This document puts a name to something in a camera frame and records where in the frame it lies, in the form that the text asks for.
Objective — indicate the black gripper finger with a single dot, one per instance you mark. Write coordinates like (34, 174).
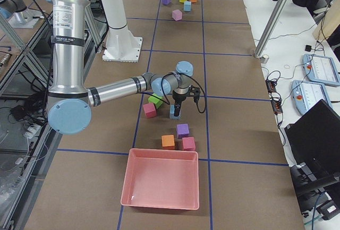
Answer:
(177, 109)

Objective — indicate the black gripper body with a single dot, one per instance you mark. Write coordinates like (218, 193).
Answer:
(178, 100)

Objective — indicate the light blue foam block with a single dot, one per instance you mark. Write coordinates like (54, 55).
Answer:
(172, 113)

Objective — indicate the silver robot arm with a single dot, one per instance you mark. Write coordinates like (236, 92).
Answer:
(69, 102)
(18, 14)

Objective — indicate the green foam block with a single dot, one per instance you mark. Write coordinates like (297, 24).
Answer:
(156, 100)

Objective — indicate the dark pink foam block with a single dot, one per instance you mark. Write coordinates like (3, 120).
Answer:
(149, 110)

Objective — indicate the pink plastic tray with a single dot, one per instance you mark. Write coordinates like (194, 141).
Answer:
(167, 179)

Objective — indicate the light purple foam block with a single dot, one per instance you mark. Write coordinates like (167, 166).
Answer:
(177, 15)

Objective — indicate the teach pendant tablet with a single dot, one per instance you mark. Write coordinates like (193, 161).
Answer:
(321, 69)
(306, 94)

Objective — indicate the black laptop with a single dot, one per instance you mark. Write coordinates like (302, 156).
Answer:
(314, 139)

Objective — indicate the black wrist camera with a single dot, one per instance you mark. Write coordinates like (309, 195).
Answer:
(194, 92)

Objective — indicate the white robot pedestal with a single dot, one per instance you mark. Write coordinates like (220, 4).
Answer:
(121, 45)

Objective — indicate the aluminium frame post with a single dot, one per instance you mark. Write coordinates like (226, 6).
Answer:
(270, 26)

